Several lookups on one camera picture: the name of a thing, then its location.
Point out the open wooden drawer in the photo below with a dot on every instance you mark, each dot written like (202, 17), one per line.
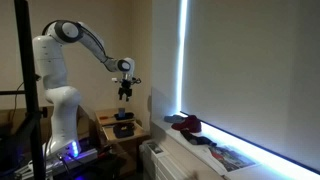
(140, 132)

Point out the small booklet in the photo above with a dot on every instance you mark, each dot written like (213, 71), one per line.
(155, 148)

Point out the black object in drawer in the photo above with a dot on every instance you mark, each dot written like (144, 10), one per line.
(123, 130)

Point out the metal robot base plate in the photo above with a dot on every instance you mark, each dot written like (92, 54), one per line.
(83, 156)

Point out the blue can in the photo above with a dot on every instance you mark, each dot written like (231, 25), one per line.
(121, 112)

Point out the small red pen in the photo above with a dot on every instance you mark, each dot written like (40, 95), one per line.
(103, 117)

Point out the dark sock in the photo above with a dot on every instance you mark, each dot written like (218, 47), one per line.
(196, 140)

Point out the wooden nightstand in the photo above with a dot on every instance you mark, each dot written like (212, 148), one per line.
(106, 124)

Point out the colourful magazine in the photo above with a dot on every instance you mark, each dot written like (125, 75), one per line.
(230, 158)

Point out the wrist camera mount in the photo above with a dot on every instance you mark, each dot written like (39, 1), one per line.
(135, 80)

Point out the black round dish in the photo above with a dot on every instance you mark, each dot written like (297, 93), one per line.
(128, 116)

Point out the black camera stand pole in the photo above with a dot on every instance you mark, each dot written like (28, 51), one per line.
(28, 83)

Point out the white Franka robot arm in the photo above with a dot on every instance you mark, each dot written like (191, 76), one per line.
(61, 110)

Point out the dark red cap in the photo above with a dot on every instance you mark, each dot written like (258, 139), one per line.
(188, 125)

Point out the white radiator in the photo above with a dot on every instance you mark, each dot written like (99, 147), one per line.
(163, 166)

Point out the blue-grey folded cloth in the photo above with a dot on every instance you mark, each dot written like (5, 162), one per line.
(173, 118)

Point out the grey roller blind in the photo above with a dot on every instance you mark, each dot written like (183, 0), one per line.
(250, 66)

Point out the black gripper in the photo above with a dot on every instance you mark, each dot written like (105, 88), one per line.
(125, 87)

